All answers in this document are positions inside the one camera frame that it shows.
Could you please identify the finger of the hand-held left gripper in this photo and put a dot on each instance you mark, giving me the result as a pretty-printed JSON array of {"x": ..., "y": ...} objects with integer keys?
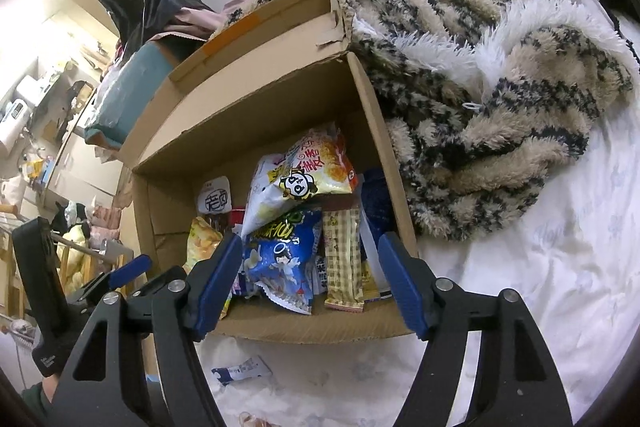
[{"x": 130, "y": 269}]

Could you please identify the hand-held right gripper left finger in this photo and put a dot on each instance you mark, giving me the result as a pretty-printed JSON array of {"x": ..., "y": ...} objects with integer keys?
[{"x": 220, "y": 282}]

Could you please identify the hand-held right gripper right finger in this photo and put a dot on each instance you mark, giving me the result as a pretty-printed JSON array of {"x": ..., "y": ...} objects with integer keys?
[{"x": 400, "y": 282}]

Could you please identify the blue starred snack packet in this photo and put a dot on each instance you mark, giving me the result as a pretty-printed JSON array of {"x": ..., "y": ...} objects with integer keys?
[{"x": 377, "y": 207}]

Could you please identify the cardboard box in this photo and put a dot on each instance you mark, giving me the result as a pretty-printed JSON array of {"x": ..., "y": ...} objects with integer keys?
[{"x": 250, "y": 107}]

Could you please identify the person's left forearm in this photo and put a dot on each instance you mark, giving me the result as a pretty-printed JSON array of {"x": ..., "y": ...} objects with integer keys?
[{"x": 37, "y": 404}]

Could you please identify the person's left hand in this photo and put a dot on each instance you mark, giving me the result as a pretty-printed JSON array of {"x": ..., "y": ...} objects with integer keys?
[{"x": 55, "y": 352}]

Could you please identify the yellow chips packet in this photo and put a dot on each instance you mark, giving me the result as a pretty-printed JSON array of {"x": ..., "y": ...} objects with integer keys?
[{"x": 202, "y": 242}]

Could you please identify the beige checked snack packet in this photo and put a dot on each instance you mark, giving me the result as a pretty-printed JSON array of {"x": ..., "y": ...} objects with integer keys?
[{"x": 342, "y": 257}]

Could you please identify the wooden rack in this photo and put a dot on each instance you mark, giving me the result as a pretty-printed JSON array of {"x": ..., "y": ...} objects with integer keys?
[{"x": 10, "y": 209}]

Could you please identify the dark white label snack packet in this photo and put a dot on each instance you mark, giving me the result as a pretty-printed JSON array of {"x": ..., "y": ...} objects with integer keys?
[{"x": 215, "y": 202}]

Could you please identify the small blue white packet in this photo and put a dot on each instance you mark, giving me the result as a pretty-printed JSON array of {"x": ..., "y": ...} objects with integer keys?
[{"x": 240, "y": 371}]

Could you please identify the white cabinet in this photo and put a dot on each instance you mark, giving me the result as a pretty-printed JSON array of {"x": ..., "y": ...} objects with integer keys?
[{"x": 85, "y": 167}]

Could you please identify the white yellow panda snack packet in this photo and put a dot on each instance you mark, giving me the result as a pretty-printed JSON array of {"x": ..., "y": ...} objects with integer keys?
[{"x": 300, "y": 177}]

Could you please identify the white floral bed sheet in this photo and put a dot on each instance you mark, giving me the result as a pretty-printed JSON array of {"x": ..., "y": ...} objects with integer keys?
[{"x": 550, "y": 282}]

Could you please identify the white appliance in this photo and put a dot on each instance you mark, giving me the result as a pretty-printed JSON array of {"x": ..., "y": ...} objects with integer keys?
[{"x": 15, "y": 117}]

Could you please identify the beige black fuzzy coat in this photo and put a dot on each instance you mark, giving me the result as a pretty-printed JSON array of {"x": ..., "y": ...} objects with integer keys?
[{"x": 500, "y": 142}]

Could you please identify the teal pillow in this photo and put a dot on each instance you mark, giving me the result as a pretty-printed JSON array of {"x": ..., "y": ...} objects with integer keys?
[{"x": 130, "y": 97}]

